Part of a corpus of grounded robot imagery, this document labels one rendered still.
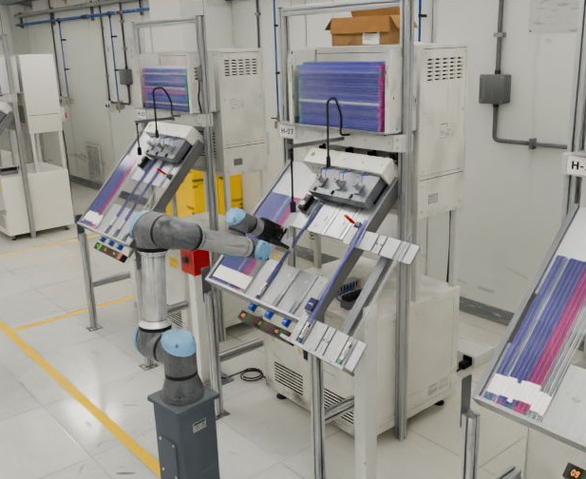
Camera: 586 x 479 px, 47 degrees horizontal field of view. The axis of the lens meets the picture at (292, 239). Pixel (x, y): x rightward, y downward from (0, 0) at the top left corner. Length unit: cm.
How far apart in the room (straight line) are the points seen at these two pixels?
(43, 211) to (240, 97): 347
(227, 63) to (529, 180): 186
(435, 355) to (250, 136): 171
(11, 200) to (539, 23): 491
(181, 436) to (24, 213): 478
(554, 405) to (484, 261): 247
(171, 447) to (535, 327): 129
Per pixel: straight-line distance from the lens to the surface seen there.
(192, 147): 384
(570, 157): 229
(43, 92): 690
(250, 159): 406
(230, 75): 394
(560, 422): 200
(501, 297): 440
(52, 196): 701
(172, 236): 226
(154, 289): 240
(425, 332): 314
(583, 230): 227
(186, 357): 236
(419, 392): 325
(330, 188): 286
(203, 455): 254
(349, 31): 329
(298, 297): 266
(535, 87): 406
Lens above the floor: 174
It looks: 16 degrees down
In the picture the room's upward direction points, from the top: 2 degrees counter-clockwise
